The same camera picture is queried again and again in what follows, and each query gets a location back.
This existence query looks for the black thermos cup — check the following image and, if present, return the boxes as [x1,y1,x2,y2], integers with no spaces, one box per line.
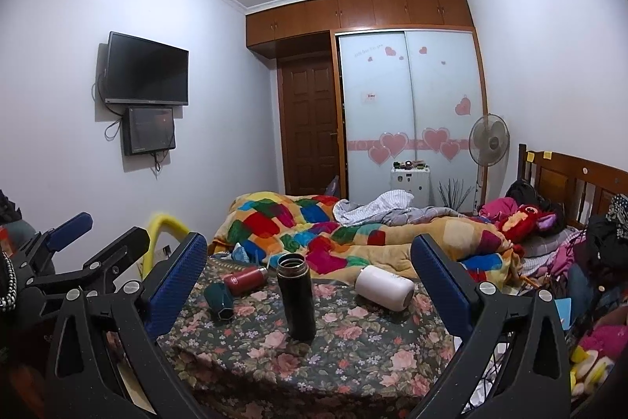
[276,253,317,342]

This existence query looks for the wooden overhead cabinet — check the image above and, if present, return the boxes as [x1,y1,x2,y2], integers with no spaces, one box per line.
[245,0,476,62]

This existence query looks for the small black monitor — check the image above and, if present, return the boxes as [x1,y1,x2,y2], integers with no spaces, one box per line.
[122,106,177,157]

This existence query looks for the floral cloth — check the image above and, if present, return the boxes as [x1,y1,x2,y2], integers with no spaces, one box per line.
[157,252,491,419]

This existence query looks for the grey striped sheet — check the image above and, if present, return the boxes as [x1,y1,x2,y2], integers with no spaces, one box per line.
[334,189,473,228]

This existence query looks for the brown wooden door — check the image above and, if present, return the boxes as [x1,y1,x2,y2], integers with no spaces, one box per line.
[277,58,341,196]

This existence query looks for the standing fan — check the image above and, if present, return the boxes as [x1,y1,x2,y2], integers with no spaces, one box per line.
[468,113,509,212]

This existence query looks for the bundle of dry twigs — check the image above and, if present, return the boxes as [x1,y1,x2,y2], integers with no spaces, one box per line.
[439,178,475,210]

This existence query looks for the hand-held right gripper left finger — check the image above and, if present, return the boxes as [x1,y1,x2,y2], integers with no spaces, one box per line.
[44,231,217,419]

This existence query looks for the pink garment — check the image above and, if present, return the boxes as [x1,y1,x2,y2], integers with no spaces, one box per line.
[478,197,519,223]

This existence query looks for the yellow foam tube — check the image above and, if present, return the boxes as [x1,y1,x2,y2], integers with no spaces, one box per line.
[142,213,190,278]

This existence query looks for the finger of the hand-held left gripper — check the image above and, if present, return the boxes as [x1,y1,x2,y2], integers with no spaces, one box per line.
[15,212,94,275]
[29,227,151,298]

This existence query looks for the wooden bed headboard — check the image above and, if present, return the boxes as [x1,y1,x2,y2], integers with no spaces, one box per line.
[517,143,628,229]

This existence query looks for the red thermos cup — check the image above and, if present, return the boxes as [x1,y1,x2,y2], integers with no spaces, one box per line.
[224,266,269,295]

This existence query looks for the dark green cup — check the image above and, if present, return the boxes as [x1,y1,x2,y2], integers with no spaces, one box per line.
[204,282,234,324]

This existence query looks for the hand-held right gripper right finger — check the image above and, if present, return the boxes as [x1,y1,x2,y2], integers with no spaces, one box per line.
[409,233,576,419]

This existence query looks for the glass sliding door wardrobe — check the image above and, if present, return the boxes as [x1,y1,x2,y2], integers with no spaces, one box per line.
[335,27,490,210]

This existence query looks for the white cup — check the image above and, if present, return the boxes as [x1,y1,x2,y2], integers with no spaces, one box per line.
[354,265,416,313]

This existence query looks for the colourful patchwork quilt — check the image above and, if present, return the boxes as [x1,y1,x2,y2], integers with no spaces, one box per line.
[208,190,522,288]

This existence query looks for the wall television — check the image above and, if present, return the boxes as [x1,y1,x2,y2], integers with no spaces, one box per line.
[98,31,190,107]

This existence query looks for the blue book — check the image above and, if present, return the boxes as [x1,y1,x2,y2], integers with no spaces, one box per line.
[554,298,573,328]

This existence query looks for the black clothes pile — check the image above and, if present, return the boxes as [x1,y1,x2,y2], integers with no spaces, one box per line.
[584,194,628,275]

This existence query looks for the red plush toy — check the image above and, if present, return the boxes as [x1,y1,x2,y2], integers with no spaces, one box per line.
[495,203,573,246]

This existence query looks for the small white cabinet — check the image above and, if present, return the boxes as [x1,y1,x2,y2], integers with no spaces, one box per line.
[390,166,433,207]

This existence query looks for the yellow and white toy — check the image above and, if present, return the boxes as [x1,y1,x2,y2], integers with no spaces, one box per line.
[569,345,615,396]

